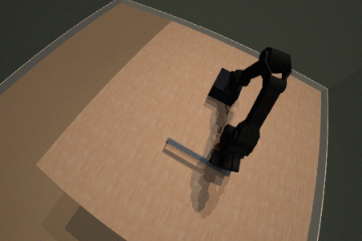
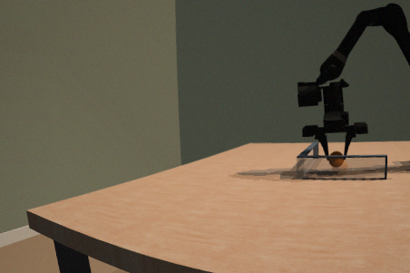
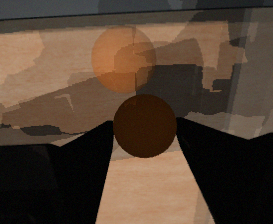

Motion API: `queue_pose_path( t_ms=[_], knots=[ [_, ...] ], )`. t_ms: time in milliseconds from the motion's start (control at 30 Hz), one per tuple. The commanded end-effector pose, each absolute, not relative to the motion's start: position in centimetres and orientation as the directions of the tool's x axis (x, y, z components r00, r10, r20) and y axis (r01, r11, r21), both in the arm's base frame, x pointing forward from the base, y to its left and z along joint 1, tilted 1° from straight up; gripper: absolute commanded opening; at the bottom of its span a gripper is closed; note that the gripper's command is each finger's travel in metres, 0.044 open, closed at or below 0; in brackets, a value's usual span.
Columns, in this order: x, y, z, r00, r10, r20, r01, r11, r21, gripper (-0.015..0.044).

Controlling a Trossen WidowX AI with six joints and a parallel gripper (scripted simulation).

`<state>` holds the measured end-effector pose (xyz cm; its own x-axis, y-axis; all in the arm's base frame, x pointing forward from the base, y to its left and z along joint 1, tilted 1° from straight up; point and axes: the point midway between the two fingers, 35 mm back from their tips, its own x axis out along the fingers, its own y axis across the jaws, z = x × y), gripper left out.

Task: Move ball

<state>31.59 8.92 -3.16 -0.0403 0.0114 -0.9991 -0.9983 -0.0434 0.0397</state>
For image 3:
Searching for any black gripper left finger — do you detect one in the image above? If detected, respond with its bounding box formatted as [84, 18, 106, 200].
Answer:
[0, 120, 114, 224]

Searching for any see-through orange ball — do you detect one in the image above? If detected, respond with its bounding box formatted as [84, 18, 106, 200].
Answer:
[91, 25, 157, 94]

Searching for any clear grey l-shaped low wall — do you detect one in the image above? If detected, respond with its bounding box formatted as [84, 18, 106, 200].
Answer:
[0, 0, 273, 21]

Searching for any dark brown ball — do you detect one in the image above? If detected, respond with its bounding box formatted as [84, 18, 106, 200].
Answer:
[113, 94, 177, 158]

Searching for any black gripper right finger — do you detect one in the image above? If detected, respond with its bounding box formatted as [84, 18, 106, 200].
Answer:
[176, 117, 273, 224]

